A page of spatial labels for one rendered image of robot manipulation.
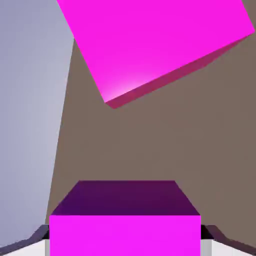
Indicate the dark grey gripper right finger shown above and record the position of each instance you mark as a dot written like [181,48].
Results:
[218,244]

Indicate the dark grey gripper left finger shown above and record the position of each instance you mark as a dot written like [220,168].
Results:
[34,244]

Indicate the small magenta cube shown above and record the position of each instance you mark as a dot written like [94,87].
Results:
[125,234]

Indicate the large magenta box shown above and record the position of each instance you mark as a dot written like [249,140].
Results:
[152,46]

